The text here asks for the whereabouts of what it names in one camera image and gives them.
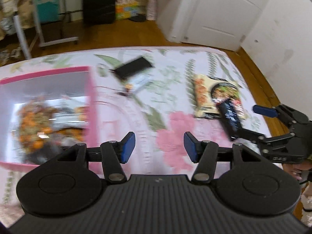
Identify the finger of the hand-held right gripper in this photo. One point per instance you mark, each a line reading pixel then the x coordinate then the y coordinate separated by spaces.
pixel 251 135
pixel 264 111

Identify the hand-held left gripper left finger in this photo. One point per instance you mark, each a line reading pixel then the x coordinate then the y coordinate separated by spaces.
pixel 128 146

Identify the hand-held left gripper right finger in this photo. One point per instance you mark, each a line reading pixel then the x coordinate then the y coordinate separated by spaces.
pixel 190 146

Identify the long black snack packet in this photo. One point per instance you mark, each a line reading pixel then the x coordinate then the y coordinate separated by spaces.
pixel 230 119

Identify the pink cardboard box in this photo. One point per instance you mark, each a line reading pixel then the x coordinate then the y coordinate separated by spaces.
pixel 93 117

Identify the person's right hand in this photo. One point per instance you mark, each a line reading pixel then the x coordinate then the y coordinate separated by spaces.
pixel 296 169

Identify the beige noodle packet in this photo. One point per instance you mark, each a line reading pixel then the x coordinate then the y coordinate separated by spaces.
pixel 207 95

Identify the white door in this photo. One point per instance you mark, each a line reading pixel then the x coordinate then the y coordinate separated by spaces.
pixel 219 12

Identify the black round stand base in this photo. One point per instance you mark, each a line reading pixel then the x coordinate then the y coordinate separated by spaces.
pixel 137 18

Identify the colourful cardboard box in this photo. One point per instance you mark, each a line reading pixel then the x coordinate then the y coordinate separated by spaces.
pixel 126 9

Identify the black suitcase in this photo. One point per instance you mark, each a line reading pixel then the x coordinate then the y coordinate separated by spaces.
pixel 100 2

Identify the wooden rolling desk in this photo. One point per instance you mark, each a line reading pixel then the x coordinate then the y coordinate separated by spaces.
pixel 22 31

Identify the teal bag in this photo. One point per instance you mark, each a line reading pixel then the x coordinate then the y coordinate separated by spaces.
pixel 47 9

